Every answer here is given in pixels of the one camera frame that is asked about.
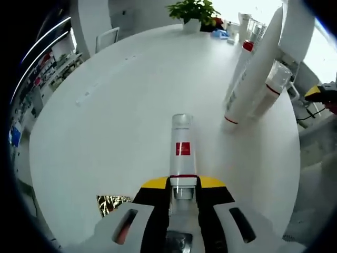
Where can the gold foil sachet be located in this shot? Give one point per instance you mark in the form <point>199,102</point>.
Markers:
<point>110,204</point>

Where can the white plant pot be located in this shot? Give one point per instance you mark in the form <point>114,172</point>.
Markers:
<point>191,26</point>

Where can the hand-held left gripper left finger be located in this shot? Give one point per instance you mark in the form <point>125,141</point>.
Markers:
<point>123,232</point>

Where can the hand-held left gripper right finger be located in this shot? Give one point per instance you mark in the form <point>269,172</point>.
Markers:
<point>223,232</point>

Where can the dark red bag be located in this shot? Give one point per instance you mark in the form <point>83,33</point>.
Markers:
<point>210,26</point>

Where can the blue plastic bag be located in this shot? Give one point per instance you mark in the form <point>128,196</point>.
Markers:
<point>219,34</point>

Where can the small white object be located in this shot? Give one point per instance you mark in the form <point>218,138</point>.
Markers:
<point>231,41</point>

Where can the tall white container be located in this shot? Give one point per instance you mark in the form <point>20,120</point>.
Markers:
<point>243,23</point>

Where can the white mesh chair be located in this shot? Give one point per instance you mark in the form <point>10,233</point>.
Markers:
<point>106,35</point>

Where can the large white pump skincare bottle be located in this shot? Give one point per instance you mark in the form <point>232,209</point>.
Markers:
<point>248,45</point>

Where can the small white skincare bottle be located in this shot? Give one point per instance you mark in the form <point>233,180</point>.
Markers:
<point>266,102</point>
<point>183,158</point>

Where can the green potted plant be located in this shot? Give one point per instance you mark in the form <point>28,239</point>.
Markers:
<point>192,10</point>

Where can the white skincare tube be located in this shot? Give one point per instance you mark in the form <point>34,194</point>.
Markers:
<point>258,68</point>

